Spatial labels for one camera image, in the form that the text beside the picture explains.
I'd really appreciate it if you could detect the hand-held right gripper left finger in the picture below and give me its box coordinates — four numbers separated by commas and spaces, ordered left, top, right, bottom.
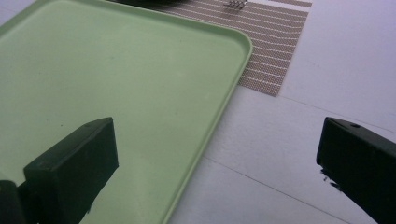
17, 117, 120, 224

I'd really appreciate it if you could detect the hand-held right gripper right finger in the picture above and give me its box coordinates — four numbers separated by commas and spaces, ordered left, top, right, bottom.
316, 117, 396, 224

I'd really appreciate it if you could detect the green plastic tray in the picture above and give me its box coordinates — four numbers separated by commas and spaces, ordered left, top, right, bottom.
0, 0, 253, 224

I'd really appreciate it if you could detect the brown striped woven placemat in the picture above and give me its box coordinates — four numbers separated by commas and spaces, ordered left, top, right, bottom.
106, 0, 313, 97

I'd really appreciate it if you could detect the dark round dish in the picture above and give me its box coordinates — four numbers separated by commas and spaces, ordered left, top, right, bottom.
106, 0, 188, 7

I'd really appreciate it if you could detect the silver metal fork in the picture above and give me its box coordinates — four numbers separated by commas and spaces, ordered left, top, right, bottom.
223, 0, 249, 9

